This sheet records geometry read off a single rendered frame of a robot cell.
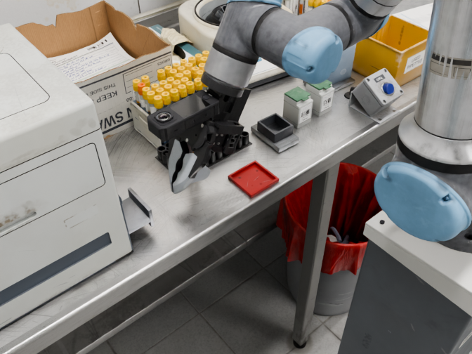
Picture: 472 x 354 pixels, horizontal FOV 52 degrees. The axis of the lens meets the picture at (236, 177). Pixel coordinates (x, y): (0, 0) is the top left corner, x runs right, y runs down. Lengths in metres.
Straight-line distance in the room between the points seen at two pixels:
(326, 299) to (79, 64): 1.04
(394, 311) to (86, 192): 0.58
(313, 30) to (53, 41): 0.71
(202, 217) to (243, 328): 0.92
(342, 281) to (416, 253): 0.79
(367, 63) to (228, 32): 0.53
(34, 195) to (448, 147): 0.49
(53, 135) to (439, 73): 0.43
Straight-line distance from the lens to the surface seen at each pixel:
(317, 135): 1.03
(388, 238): 0.81
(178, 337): 1.73
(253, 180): 0.91
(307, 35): 0.68
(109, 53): 1.21
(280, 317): 1.76
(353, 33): 0.76
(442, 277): 0.79
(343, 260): 1.45
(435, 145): 0.58
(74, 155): 0.65
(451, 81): 0.55
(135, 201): 0.83
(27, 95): 0.65
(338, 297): 1.66
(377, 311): 0.99
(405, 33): 1.29
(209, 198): 0.88
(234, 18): 0.75
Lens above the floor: 1.51
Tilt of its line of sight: 43 degrees down
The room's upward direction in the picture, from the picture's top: 1 degrees counter-clockwise
